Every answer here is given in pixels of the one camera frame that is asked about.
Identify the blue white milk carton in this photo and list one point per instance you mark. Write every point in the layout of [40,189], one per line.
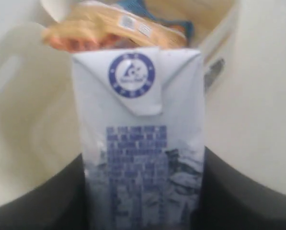
[141,120]

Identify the cream bin with square mark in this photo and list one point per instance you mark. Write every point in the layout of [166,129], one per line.
[38,121]

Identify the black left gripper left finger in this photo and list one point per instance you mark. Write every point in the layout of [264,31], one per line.
[58,204]

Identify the orange chip bag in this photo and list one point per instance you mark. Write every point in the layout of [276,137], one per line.
[93,25]

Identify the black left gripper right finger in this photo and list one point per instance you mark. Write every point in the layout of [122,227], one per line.
[232,201]

